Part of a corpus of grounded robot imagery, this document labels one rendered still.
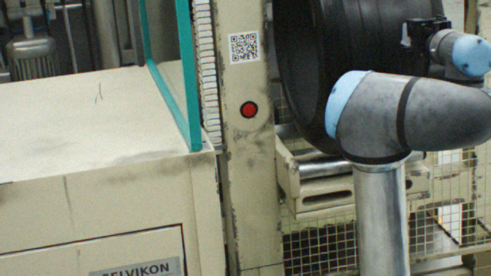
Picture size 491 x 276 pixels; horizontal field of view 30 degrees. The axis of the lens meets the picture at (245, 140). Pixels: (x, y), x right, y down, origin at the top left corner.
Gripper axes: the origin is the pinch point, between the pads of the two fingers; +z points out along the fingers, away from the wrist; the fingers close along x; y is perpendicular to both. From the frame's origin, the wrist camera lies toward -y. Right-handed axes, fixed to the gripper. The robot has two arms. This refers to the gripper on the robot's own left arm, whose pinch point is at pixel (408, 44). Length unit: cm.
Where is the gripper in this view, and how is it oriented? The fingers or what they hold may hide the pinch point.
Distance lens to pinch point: 213.0
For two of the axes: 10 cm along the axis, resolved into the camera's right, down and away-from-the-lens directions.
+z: -2.2, -2.3, 9.5
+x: -9.7, 1.6, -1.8
